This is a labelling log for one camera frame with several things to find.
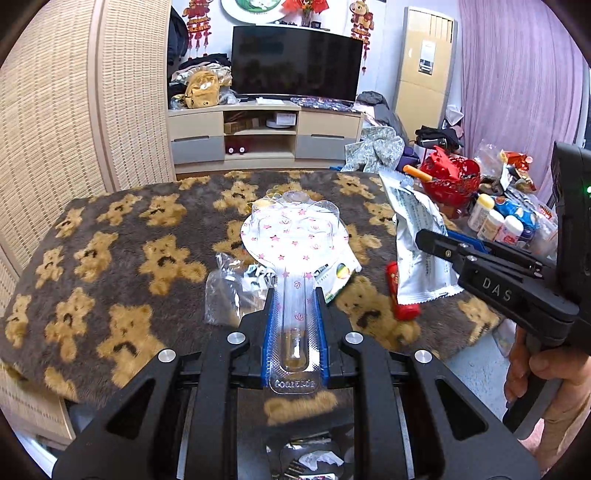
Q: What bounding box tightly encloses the black trash bin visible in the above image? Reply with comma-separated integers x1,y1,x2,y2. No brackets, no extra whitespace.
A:
266,425,355,479

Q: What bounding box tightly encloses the white green snack wrapper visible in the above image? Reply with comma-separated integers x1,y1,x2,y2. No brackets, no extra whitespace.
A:
314,243,362,304

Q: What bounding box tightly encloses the clear plastic bag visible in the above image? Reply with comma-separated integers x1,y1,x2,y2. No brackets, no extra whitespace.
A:
204,253,276,327

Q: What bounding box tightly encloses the red candy tube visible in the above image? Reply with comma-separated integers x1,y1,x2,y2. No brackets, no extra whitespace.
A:
386,261,422,322

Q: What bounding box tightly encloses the yellow plush backpack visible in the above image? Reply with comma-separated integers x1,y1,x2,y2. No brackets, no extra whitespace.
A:
184,70,219,109

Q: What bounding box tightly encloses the person's right hand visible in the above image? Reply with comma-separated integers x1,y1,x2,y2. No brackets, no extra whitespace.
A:
504,327,590,412

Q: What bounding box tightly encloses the beige standing air conditioner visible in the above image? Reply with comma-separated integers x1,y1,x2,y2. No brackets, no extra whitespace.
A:
394,7,458,139

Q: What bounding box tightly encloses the white supplement bottle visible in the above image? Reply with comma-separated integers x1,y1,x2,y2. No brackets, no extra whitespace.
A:
468,194,495,232

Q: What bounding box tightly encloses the silver foil pouch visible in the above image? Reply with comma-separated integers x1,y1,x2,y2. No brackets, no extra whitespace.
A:
378,169,464,306

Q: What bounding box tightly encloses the grey patterned cloth pile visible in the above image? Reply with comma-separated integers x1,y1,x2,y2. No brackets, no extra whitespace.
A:
342,126,406,173

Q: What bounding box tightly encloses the red plastic basket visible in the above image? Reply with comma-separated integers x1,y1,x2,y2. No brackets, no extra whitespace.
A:
420,147,481,209

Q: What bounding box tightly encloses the clear flower-print blister pack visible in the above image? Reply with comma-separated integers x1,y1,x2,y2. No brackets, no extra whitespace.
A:
240,191,342,395

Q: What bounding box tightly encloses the brown teddy bear blanket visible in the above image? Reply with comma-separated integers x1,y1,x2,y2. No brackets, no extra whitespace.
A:
1,170,500,406

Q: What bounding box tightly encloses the beige TV cabinet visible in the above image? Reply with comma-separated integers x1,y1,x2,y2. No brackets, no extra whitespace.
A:
167,100,363,176

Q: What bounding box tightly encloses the woven rattan folding screen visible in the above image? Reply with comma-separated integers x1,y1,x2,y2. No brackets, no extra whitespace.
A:
1,1,176,449

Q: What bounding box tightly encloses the purple curtain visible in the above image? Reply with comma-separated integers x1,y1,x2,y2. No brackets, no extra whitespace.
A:
460,1,588,201

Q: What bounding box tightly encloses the black flat television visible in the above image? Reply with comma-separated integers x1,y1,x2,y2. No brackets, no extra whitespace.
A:
230,26,363,101

